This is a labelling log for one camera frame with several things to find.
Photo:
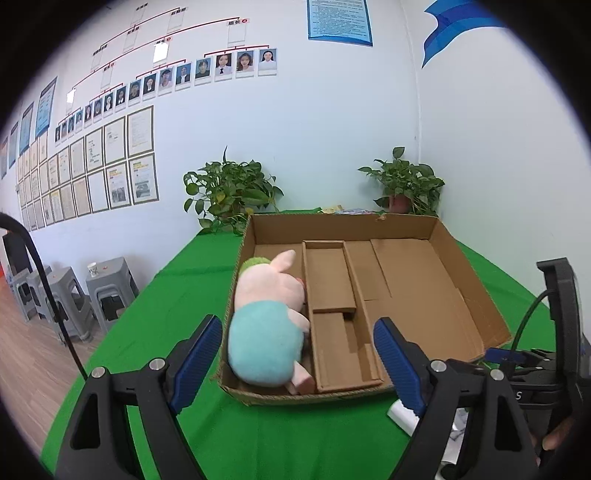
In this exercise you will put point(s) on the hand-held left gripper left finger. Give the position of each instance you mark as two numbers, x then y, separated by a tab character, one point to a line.
198	360

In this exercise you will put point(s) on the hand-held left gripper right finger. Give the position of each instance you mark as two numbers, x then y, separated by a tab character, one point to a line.
399	369

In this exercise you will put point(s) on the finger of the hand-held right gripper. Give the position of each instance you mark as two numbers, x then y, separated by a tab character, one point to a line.
504	355

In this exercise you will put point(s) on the brown cardboard box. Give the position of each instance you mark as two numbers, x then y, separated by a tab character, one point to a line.
415	277

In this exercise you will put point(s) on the person's right hand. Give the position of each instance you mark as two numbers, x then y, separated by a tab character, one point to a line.
556	436

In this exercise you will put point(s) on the pink pig plush toy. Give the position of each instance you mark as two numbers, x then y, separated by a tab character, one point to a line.
263	341

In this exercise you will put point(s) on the grey plastic stool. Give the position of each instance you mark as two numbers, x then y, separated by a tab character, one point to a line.
69	300
25	286
113	290

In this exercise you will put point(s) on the cardboard divider insert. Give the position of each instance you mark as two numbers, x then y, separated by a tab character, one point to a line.
328	277

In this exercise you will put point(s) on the white paper cup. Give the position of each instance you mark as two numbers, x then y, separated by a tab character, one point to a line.
93	270

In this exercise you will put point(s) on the colourful leaflet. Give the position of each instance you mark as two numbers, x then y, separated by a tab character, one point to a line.
358	212

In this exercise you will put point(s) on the green potted plant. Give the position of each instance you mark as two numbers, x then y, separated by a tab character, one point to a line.
226	189
406	184

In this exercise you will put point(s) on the group of framed certificates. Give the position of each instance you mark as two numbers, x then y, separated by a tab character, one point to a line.
115	184

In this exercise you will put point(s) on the black cabinet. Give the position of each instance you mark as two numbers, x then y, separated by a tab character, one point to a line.
14	251

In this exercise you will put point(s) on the row of portrait photos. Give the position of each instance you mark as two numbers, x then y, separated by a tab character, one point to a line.
203	69

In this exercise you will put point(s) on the blue wall notice board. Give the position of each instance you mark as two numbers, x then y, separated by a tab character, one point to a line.
46	106
14	144
27	127
3	157

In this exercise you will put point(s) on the blue wall decal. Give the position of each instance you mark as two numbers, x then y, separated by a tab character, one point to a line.
445	32

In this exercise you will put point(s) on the blue wall poster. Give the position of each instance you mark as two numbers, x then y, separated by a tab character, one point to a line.
339	21

